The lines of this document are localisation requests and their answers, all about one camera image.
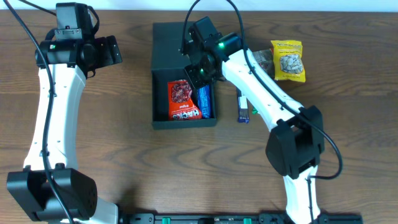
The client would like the dark blue chocolate bar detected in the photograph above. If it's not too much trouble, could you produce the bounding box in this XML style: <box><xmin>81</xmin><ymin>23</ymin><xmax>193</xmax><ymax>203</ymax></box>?
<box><xmin>236</xmin><ymin>88</ymin><xmax>249</xmax><ymax>123</ymax></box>

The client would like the red Hacks candy bag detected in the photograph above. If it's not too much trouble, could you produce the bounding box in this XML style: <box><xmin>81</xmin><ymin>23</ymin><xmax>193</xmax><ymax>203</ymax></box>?
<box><xmin>167</xmin><ymin>80</ymin><xmax>202</xmax><ymax>121</ymax></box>

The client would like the yellow nut snack bag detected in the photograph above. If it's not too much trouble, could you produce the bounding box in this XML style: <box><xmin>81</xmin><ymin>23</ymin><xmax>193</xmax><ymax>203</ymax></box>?
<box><xmin>271</xmin><ymin>40</ymin><xmax>306</xmax><ymax>83</ymax></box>

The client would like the clear trail mix packet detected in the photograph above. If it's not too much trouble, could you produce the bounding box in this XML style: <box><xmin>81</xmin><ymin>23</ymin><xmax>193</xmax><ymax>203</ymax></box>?
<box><xmin>253</xmin><ymin>49</ymin><xmax>275</xmax><ymax>79</ymax></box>

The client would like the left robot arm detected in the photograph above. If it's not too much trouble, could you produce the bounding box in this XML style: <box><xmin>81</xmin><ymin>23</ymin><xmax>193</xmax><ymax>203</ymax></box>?
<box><xmin>6</xmin><ymin>35</ymin><xmax>122</xmax><ymax>223</ymax></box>

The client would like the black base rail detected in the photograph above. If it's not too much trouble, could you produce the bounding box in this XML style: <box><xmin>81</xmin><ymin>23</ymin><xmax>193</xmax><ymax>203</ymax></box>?
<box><xmin>118</xmin><ymin>212</ymin><xmax>363</xmax><ymax>224</ymax></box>

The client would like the blue snack bar wrapper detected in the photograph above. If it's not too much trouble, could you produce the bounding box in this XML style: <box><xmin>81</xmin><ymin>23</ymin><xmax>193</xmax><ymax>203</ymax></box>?
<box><xmin>197</xmin><ymin>85</ymin><xmax>211</xmax><ymax>119</ymax></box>

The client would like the black gift box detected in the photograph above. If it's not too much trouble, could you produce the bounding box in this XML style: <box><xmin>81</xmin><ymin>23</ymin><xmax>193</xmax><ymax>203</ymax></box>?
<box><xmin>150</xmin><ymin>22</ymin><xmax>217</xmax><ymax>129</ymax></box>

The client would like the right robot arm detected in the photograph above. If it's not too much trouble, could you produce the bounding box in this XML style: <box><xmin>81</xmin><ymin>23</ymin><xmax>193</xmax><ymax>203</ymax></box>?
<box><xmin>182</xmin><ymin>30</ymin><xmax>325</xmax><ymax>223</ymax></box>

